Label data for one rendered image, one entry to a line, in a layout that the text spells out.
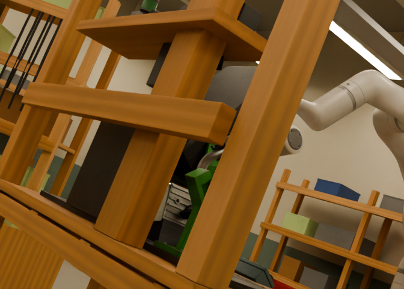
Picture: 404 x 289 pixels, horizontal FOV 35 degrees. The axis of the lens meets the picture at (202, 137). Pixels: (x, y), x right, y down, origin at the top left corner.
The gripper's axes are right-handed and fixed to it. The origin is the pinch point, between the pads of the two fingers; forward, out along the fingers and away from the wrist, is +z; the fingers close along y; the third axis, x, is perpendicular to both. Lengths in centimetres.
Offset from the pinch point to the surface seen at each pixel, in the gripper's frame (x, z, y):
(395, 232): -490, 313, -266
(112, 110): 28.5, 5.9, 25.4
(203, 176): 24.7, -17.8, 0.4
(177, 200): 15.2, 11.0, -9.3
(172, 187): 14.3, 11.6, -4.9
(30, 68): -96, 271, 62
